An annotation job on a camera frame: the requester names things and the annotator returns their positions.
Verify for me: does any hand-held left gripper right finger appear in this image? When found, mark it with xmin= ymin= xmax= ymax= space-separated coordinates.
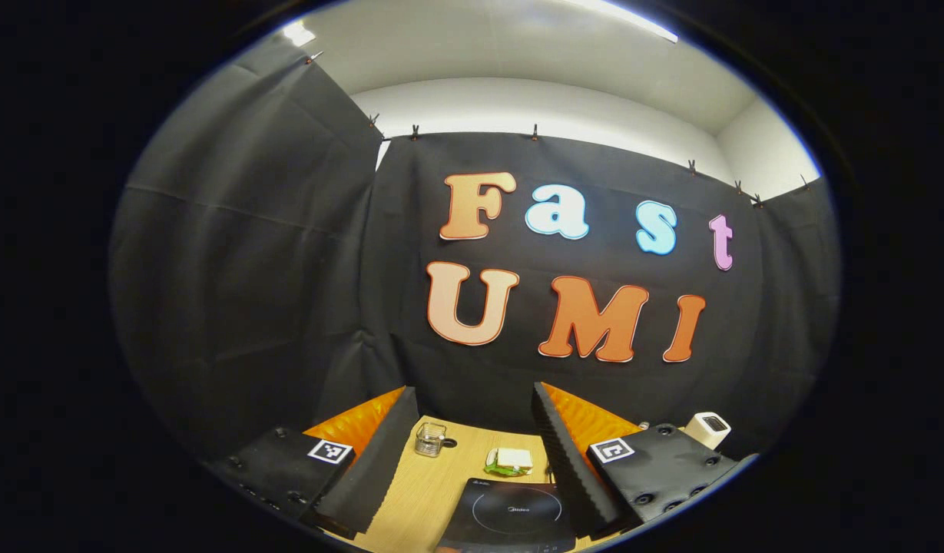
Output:
xmin=532 ymin=382 xmax=760 ymax=538

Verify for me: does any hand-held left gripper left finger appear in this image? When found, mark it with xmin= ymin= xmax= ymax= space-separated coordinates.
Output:
xmin=210 ymin=386 xmax=420 ymax=541

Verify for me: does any black induction cooktop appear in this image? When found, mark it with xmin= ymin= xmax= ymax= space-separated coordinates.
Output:
xmin=436 ymin=478 xmax=578 ymax=553

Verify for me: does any sandwich with lettuce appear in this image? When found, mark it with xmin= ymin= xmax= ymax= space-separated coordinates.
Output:
xmin=485 ymin=448 xmax=534 ymax=477

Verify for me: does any white toaster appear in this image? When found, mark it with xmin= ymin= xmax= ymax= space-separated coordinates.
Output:
xmin=683 ymin=412 xmax=732 ymax=451

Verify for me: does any black backdrop cloth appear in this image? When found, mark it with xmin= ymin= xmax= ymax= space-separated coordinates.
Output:
xmin=107 ymin=35 xmax=841 ymax=469

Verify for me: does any row of black cloth clips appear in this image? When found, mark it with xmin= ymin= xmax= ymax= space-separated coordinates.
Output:
xmin=304 ymin=50 xmax=812 ymax=210

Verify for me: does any small wire basket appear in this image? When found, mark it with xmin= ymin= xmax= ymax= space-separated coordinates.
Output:
xmin=415 ymin=422 xmax=447 ymax=459

